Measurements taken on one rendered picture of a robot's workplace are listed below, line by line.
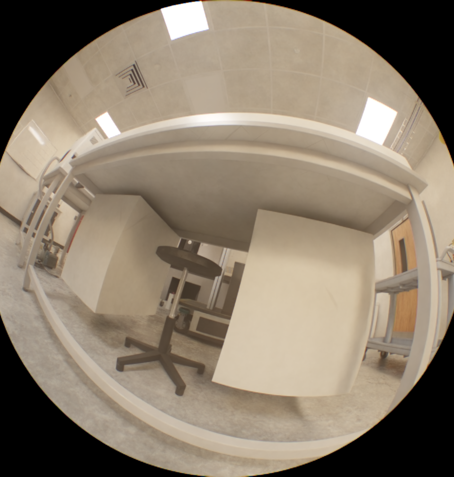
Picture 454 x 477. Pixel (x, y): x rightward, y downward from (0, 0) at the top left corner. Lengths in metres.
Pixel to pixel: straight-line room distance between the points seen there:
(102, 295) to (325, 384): 0.95
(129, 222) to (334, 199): 0.89
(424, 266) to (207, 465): 0.74
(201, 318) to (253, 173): 1.25
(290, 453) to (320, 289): 0.47
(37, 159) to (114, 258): 4.16
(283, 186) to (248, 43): 2.04
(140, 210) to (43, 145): 4.20
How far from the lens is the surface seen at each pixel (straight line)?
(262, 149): 0.43
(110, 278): 0.83
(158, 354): 0.87
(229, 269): 2.48
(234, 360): 0.53
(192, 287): 3.22
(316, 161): 0.43
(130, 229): 0.85
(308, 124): 0.53
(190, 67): 2.60
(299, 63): 2.33
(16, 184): 4.66
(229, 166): 0.55
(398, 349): 1.64
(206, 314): 1.48
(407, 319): 3.15
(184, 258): 0.66
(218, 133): 0.48
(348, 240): 0.65
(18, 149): 4.75
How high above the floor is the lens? 0.48
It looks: 20 degrees up
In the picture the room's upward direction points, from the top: 16 degrees clockwise
